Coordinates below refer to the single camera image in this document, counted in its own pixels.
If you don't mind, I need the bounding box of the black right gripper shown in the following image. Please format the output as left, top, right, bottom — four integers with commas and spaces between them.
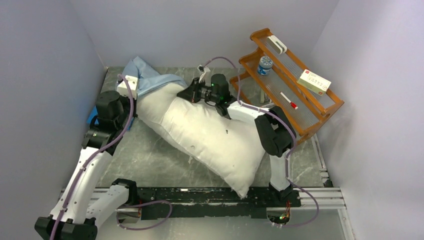
177, 77, 219, 104

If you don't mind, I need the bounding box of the light blue pillowcase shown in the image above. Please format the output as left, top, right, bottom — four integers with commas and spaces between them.
121, 56, 188, 99

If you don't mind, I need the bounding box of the white pillow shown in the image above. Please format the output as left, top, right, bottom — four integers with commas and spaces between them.
136, 83, 265, 199

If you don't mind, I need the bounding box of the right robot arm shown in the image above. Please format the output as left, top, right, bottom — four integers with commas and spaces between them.
177, 74, 296, 207

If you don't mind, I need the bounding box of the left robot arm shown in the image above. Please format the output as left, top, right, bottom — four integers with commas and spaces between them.
34, 90, 141, 240

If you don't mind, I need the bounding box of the blue white jar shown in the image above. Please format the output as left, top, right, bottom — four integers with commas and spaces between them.
257, 55, 274, 76

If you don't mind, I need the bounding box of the grey pen on table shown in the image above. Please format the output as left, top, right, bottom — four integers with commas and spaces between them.
259, 102, 275, 109

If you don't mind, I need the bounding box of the orange wooden shelf rack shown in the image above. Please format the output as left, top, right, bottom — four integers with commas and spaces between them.
230, 28, 344, 144

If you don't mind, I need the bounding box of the white rectangular device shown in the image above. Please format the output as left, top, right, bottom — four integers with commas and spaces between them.
266, 35, 288, 55

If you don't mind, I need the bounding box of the red white marker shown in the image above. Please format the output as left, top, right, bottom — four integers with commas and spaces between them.
279, 91, 298, 110

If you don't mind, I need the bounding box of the white medicine box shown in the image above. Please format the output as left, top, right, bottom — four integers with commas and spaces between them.
297, 69, 332, 96

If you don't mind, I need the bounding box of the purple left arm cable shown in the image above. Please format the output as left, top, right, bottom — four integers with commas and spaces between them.
48, 73, 136, 240

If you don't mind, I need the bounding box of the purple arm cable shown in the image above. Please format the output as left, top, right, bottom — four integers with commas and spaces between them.
48, 73, 136, 240
202, 56, 321, 200

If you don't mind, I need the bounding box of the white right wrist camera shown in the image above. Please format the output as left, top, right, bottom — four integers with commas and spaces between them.
197, 65, 211, 83

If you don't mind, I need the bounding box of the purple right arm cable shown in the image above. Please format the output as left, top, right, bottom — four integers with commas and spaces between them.
202, 56, 321, 200

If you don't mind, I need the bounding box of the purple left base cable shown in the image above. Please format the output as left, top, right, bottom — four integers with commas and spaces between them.
115, 199, 173, 232

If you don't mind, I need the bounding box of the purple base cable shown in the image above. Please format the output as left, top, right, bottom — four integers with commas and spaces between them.
115, 199, 173, 232
271, 188, 321, 229

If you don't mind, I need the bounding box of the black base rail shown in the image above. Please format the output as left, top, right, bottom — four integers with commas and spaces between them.
117, 186, 301, 220

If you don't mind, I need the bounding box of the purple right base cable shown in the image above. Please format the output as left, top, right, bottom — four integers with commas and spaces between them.
271, 188, 321, 229

